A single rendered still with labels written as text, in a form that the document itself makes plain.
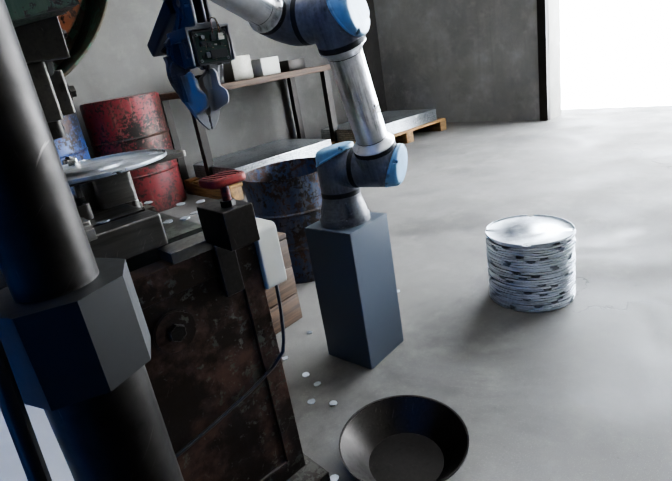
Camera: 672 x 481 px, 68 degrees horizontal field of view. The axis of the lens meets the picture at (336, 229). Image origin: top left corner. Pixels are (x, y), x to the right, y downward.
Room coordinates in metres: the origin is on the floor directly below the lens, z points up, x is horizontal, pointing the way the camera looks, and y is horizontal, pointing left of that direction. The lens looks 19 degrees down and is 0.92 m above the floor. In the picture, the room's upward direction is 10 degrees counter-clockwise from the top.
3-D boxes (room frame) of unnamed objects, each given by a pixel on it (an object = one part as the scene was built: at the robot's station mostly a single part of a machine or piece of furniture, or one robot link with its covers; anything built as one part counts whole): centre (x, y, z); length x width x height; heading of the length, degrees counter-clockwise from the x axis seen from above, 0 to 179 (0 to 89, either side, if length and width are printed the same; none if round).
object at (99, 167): (1.03, 0.47, 0.78); 0.29 x 0.29 x 0.01
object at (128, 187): (1.06, 0.43, 0.72); 0.25 x 0.14 x 0.14; 129
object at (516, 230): (1.59, -0.66, 0.25); 0.29 x 0.29 x 0.01
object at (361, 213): (1.42, -0.03, 0.50); 0.15 x 0.15 x 0.10
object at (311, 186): (2.20, 0.17, 0.24); 0.42 x 0.42 x 0.48
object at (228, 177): (0.84, 0.18, 0.72); 0.07 x 0.06 x 0.08; 129
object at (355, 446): (0.92, -0.07, 0.04); 0.30 x 0.30 x 0.07
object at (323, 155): (1.42, -0.04, 0.62); 0.13 x 0.12 x 0.14; 60
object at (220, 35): (0.82, 0.16, 0.99); 0.09 x 0.08 x 0.12; 38
